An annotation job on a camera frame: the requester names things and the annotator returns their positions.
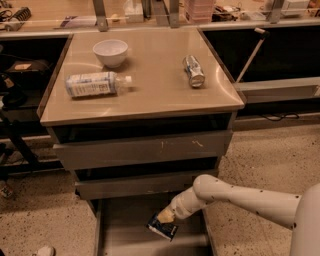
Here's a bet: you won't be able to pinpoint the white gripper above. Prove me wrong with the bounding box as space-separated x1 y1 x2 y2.
157 193 197 223

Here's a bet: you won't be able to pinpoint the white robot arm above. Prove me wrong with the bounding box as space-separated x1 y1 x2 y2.
148 174 320 256

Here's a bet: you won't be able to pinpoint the middle grey drawer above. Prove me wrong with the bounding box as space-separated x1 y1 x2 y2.
75 169 218 200

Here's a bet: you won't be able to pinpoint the bottom grey open drawer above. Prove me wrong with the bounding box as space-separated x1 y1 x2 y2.
93 193 214 256

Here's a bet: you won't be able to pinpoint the top grey drawer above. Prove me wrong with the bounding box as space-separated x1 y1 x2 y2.
53 130 233 170

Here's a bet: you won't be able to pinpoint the grey drawer cabinet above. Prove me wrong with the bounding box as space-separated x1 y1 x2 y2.
37 27 248 256

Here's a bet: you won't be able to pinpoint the white shoe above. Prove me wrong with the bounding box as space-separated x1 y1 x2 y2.
32 246 55 256

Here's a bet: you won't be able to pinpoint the black stand leg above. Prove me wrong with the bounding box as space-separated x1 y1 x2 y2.
0 112 63 174

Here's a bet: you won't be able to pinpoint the silver drink can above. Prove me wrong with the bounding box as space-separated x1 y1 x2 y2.
183 55 205 88

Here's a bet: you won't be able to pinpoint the plastic water bottle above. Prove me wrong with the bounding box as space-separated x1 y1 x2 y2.
65 71 132 98

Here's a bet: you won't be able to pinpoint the white ceramic bowl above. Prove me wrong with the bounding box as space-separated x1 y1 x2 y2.
93 39 128 68

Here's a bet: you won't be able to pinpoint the black bag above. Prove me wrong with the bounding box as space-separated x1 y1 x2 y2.
1 59 51 103

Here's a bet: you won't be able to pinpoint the pink stacked trays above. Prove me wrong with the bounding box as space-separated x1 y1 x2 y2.
184 0 216 23

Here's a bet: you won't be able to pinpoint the white tissue box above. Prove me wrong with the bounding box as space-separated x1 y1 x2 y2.
123 0 144 23

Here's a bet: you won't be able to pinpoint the black floor cable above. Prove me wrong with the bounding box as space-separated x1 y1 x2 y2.
260 112 300 122

